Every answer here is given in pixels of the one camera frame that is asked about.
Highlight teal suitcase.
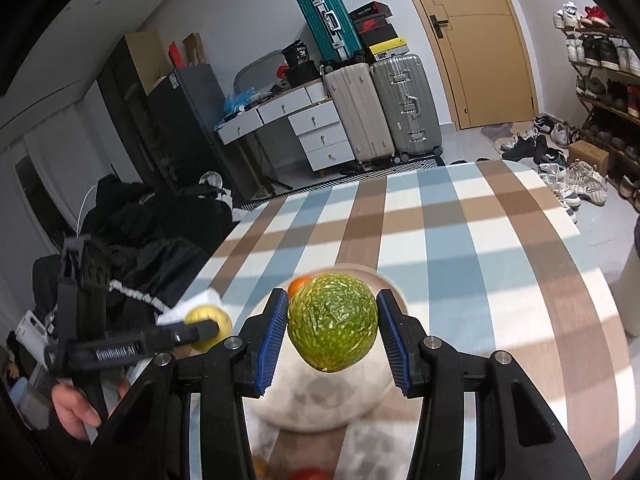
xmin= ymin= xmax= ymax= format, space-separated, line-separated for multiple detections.
xmin=296 ymin=0 xmax=365 ymax=65

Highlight brown cardboard box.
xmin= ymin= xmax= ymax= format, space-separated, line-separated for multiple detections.
xmin=567 ymin=140 xmax=611 ymax=176

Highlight red and black shoe box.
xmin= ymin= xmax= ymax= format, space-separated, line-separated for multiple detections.
xmin=352 ymin=16 xmax=388 ymax=36

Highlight dark refrigerator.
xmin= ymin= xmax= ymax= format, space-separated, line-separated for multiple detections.
xmin=147 ymin=62 xmax=251 ymax=196

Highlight grey rounded mirror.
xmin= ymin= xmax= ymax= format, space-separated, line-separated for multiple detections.
xmin=234 ymin=50 xmax=291 ymax=98

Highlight green bumpy fruit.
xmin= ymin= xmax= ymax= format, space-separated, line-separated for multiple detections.
xmin=287 ymin=272 xmax=379 ymax=373

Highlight wooden shoe rack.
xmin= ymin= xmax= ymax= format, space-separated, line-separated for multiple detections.
xmin=560 ymin=25 xmax=640 ymax=211

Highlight grey floor cloth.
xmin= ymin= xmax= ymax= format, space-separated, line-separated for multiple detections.
xmin=481 ymin=122 xmax=526 ymax=142

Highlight beige suitcase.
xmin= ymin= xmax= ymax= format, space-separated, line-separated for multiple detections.
xmin=322 ymin=62 xmax=396 ymax=166

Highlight person's left hand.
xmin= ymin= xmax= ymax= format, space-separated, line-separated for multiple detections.
xmin=51 ymin=384 xmax=102 ymax=440

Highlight blue plastic bag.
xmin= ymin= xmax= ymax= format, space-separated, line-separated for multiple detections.
xmin=222 ymin=89 xmax=261 ymax=116

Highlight white curtain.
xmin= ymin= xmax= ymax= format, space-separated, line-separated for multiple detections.
xmin=0 ymin=80 xmax=118 ymax=261

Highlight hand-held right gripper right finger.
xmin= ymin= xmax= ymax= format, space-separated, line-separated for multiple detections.
xmin=376 ymin=289 xmax=594 ymax=480

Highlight white and black garment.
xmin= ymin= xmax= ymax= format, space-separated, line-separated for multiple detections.
xmin=197 ymin=172 xmax=235 ymax=208

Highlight white desk with drawers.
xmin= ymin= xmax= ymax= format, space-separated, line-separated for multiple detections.
xmin=215 ymin=82 xmax=356 ymax=196

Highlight black printed bag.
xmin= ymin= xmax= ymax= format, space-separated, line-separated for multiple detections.
xmin=281 ymin=37 xmax=321 ymax=68

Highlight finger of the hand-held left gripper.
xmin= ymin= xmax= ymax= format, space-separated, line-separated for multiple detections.
xmin=144 ymin=320 xmax=222 ymax=357
xmin=79 ymin=239 xmax=118 ymax=294

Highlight yellow and white shoe box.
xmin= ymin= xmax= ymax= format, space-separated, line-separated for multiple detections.
xmin=368 ymin=40 xmax=411 ymax=61

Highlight checked tablecloth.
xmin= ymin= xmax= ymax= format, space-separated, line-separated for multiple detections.
xmin=175 ymin=159 xmax=633 ymax=480

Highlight plain black shoe box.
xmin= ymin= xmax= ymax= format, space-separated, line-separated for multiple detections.
xmin=360 ymin=27 xmax=403 ymax=47

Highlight rows of shoes on rack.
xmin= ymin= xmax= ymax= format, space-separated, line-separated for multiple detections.
xmin=552 ymin=1 xmax=640 ymax=211

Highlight yellow round fruit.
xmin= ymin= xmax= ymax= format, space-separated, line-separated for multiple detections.
xmin=184 ymin=305 xmax=233 ymax=353

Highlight tall dark wardrobe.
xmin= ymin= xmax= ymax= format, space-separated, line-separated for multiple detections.
xmin=97 ymin=30 xmax=176 ymax=191

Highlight grey suitcase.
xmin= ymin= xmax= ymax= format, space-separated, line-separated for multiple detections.
xmin=370 ymin=52 xmax=445 ymax=161

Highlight beige round plate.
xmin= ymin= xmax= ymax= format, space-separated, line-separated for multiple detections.
xmin=239 ymin=264 xmax=410 ymax=433

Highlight wooden door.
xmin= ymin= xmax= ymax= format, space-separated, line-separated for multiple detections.
xmin=392 ymin=0 xmax=538 ymax=131

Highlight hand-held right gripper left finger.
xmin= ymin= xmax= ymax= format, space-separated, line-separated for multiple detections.
xmin=86 ymin=289 xmax=292 ymax=480

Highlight flat cardboard package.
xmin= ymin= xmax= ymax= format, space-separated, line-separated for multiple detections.
xmin=182 ymin=32 xmax=204 ymax=67

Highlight scattered shoes on floor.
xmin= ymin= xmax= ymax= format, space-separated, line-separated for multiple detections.
xmin=500 ymin=114 xmax=608 ymax=223

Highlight pile of black clothes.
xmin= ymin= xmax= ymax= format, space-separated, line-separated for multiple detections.
xmin=32 ymin=175 xmax=236 ymax=361

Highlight white cable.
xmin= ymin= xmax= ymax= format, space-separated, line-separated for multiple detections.
xmin=77 ymin=184 xmax=99 ymax=237

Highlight white paper roll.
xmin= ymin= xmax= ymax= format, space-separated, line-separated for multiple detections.
xmin=157 ymin=287 xmax=223 ymax=328

